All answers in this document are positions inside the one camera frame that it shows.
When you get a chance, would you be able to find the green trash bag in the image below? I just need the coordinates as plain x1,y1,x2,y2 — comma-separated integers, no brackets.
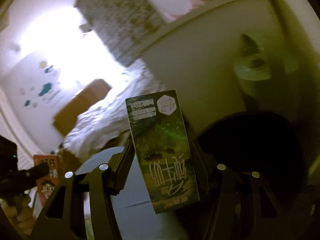
232,33,301,98

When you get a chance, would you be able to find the green milk carton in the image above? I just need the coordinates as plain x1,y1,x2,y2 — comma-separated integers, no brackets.
125,90,199,214

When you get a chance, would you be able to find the left hand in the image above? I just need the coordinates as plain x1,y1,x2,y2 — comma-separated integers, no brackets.
1,194,36,237

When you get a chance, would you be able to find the white rumpled duvet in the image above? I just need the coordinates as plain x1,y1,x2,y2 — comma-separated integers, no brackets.
62,59,166,157

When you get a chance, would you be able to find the wooden bed headboard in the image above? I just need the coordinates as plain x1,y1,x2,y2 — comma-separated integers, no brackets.
53,79,112,137

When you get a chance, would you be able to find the white cabinet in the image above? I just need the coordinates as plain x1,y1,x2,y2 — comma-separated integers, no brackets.
139,0,308,140

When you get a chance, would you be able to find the red snack box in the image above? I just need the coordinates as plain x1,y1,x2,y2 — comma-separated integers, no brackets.
33,154,62,207

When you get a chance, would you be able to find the grey patterned curtain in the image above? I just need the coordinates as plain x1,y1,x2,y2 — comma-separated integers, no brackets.
75,0,165,67

